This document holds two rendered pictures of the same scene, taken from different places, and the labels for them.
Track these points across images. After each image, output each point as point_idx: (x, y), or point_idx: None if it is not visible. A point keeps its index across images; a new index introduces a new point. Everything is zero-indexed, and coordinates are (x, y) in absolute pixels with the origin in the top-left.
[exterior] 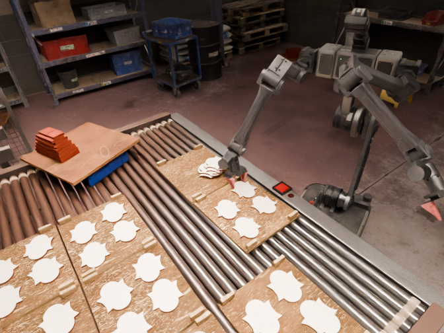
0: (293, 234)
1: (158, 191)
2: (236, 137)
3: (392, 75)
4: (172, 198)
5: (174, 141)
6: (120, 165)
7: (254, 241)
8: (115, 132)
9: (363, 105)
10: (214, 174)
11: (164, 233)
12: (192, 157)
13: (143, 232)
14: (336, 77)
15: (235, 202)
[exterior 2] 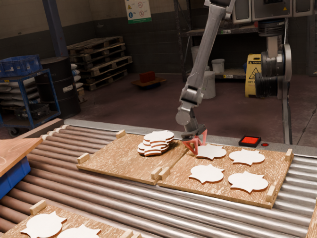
0: (304, 174)
1: (96, 188)
2: (191, 80)
3: (313, 0)
4: (120, 190)
5: (83, 141)
6: (21, 178)
7: (272, 188)
8: (2, 140)
9: (288, 44)
10: (162, 148)
11: (138, 228)
12: (120, 145)
13: (107, 233)
14: (256, 19)
15: (211, 164)
